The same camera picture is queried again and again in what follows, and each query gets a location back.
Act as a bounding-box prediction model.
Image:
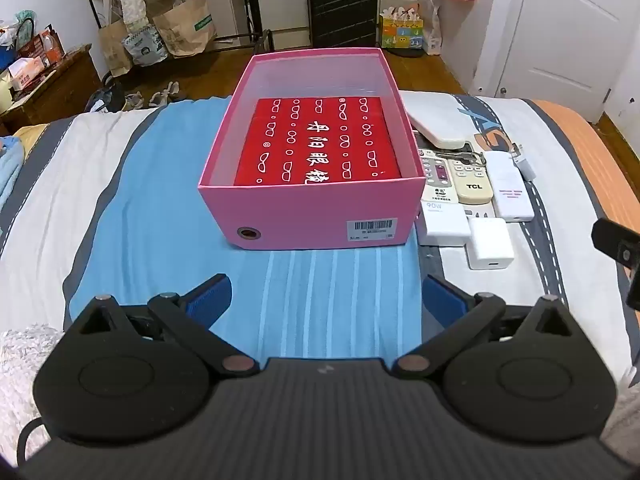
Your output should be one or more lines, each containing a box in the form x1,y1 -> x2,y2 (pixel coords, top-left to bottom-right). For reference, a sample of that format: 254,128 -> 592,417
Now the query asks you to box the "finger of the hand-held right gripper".
591,217 -> 640,272

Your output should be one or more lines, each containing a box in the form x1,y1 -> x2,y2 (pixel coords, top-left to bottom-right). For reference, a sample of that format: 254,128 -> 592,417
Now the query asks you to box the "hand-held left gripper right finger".
390,274 -> 583,380

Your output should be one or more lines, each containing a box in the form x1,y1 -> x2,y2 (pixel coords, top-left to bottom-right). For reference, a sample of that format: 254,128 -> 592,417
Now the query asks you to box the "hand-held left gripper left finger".
65,274 -> 261,378

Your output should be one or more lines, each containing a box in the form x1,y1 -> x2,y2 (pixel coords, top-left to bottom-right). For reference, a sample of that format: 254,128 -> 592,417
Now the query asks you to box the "white cube charger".
466,217 -> 515,271

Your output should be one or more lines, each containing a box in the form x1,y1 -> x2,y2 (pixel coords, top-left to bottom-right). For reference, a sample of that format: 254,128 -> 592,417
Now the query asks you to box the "white power bank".
483,151 -> 536,222

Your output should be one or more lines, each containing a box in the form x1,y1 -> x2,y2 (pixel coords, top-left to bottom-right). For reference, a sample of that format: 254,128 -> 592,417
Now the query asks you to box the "small grey adapter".
509,144 -> 539,182

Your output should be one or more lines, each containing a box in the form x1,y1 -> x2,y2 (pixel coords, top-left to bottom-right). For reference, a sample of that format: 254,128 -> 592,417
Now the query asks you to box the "pink cardboard box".
197,47 -> 427,251

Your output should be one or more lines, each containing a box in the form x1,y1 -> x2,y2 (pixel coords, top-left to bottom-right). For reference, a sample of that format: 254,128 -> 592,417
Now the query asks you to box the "cream remote with display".
446,152 -> 494,206

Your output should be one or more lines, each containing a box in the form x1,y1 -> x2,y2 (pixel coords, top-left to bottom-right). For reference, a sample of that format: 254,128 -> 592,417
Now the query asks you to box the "white remote with grey buttons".
419,147 -> 459,206

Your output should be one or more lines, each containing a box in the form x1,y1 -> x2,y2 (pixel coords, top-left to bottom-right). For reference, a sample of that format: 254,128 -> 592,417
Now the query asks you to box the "bunch of keys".
459,141 -> 490,166

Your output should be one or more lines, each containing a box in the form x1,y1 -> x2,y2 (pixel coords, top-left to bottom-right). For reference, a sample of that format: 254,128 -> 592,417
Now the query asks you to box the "striped bed sheet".
0,91 -> 640,461

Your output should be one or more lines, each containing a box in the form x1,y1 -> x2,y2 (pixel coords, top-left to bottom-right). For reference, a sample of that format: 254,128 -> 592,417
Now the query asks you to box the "red printed cloth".
234,96 -> 402,186

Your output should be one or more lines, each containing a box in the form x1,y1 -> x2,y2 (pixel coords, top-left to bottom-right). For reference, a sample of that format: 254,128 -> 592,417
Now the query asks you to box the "fluffy white blanket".
0,324 -> 67,463

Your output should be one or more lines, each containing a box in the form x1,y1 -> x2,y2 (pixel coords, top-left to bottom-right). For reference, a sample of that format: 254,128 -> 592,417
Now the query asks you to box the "pair of slippers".
124,81 -> 187,110

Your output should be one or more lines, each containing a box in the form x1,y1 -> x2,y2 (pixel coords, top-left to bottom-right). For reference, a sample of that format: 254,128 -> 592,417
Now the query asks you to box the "white door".
471,0 -> 640,126

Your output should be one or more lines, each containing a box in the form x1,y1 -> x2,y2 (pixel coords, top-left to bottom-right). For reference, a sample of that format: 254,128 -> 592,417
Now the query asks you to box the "dark bag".
84,81 -> 127,114

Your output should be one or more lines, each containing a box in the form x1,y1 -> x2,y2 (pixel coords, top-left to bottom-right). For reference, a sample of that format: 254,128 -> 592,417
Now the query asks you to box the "light blue blanket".
0,135 -> 27,213

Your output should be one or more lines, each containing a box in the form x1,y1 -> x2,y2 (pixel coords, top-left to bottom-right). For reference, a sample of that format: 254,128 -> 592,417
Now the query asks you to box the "wooden nightstand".
0,44 -> 109,137

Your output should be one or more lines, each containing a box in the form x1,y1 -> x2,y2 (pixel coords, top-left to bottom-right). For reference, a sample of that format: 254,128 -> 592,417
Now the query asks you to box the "white green plastic bag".
122,26 -> 169,67

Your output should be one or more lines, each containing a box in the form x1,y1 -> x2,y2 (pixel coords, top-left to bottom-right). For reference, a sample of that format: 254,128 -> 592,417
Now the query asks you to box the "small brown paper bag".
97,19 -> 134,79

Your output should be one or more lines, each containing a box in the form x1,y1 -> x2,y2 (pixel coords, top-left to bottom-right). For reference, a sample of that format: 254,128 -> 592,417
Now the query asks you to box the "colourful gift bag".
378,5 -> 425,50

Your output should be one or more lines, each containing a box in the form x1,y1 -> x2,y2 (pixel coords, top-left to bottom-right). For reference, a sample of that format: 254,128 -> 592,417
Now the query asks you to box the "large brown paper bag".
151,0 -> 217,59

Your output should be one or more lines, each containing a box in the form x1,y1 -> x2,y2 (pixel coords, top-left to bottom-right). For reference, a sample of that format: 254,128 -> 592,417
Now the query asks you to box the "clear white plastic bag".
421,0 -> 444,57

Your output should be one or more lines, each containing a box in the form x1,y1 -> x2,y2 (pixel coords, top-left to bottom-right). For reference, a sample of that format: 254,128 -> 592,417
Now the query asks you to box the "black clothes rack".
214,0 -> 277,54

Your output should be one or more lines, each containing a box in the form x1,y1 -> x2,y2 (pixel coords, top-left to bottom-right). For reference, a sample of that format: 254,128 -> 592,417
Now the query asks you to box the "tissue box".
7,56 -> 47,89

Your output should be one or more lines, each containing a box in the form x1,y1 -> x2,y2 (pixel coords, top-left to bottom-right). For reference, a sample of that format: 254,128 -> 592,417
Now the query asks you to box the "red basket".
16,24 -> 67,67

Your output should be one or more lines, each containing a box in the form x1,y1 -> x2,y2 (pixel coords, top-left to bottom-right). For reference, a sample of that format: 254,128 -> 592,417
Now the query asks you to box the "black suitcase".
305,0 -> 380,51

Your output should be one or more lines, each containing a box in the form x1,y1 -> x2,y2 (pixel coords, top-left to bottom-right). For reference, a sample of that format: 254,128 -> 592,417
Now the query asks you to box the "black cable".
16,414 -> 47,467

